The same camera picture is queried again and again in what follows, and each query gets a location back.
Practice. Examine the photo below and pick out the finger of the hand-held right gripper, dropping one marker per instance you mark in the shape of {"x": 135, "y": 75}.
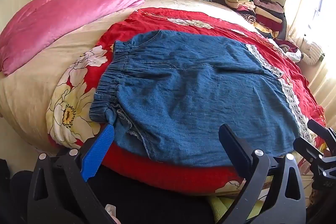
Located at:
{"x": 308, "y": 149}
{"x": 321, "y": 130}

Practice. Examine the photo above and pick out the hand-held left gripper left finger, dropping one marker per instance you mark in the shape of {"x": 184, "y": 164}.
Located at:
{"x": 98, "y": 150}

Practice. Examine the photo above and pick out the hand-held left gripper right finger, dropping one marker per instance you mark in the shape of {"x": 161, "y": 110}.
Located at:
{"x": 231, "y": 142}

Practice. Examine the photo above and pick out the blue denim pants lace trim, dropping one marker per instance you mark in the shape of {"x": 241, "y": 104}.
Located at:
{"x": 183, "y": 95}

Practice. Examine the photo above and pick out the yellow-green cloth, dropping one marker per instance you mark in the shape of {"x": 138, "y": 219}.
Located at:
{"x": 223, "y": 207}

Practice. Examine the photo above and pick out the person's dark clothing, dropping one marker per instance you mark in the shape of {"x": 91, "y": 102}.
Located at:
{"x": 157, "y": 208}

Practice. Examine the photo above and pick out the dark red garment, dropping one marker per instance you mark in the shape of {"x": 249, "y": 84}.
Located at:
{"x": 284, "y": 47}

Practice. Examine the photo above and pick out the pile of folded clothes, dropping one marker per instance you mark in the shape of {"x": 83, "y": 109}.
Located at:
{"x": 262, "y": 11}

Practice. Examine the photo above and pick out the red floral blanket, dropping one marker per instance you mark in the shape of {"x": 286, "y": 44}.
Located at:
{"x": 183, "y": 16}

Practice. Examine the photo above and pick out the pink quilt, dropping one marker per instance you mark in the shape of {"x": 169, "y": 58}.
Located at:
{"x": 52, "y": 19}

